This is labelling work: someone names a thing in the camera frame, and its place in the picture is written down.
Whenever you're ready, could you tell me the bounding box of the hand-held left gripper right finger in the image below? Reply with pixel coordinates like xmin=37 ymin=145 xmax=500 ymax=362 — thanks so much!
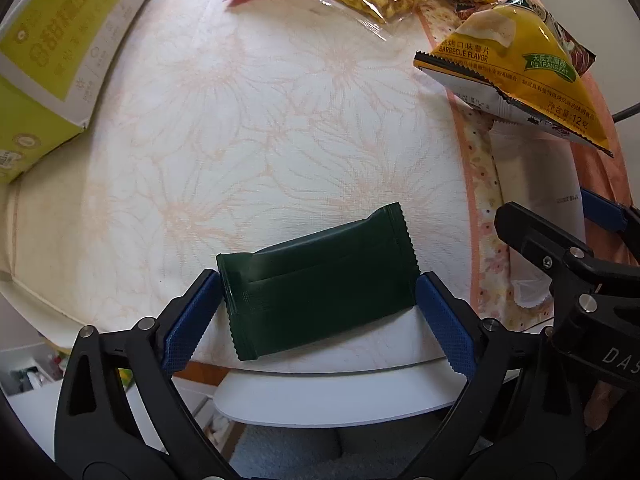
xmin=414 ymin=271 xmax=587 ymax=480

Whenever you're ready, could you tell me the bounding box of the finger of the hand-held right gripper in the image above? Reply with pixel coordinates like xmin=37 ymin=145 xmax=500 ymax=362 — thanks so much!
xmin=581 ymin=188 xmax=640 ymax=234
xmin=494 ymin=201 xmax=640 ymax=306

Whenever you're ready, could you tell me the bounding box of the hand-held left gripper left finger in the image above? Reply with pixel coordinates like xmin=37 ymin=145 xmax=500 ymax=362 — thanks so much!
xmin=55 ymin=269 xmax=236 ymax=480

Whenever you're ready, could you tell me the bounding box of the dark green snack packet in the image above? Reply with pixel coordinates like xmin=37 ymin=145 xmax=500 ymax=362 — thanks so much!
xmin=216 ymin=202 xmax=422 ymax=362

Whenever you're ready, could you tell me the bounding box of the yellow-green cardboard box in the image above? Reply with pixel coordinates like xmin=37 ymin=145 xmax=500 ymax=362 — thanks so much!
xmin=0 ymin=0 xmax=172 ymax=184

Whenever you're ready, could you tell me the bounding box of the person's right hand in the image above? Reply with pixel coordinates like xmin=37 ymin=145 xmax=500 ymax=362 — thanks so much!
xmin=586 ymin=382 xmax=627 ymax=433

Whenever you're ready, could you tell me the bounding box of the clear plastic bag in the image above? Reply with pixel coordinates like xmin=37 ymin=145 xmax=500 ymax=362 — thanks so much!
xmin=489 ymin=119 xmax=587 ymax=312

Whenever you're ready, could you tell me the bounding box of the orange floral cloth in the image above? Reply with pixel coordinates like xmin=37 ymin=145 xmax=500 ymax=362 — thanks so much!
xmin=416 ymin=0 xmax=635 ymax=335

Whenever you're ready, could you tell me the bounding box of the white table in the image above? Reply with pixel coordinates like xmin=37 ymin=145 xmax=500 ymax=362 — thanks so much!
xmin=213 ymin=356 xmax=507 ymax=429

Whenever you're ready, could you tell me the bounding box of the grey fabric cushion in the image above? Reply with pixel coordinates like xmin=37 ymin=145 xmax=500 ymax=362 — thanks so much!
xmin=229 ymin=417 xmax=478 ymax=480

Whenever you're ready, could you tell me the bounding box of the brown snack packet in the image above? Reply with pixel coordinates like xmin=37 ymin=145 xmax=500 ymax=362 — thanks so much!
xmin=554 ymin=19 xmax=599 ymax=77

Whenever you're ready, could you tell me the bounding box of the yellow chips bag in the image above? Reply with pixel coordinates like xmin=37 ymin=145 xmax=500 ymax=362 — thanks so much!
xmin=413 ymin=0 xmax=616 ymax=159

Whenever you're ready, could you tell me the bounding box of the white floral tablecloth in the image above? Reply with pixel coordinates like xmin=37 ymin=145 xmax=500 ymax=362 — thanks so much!
xmin=0 ymin=0 xmax=501 ymax=377

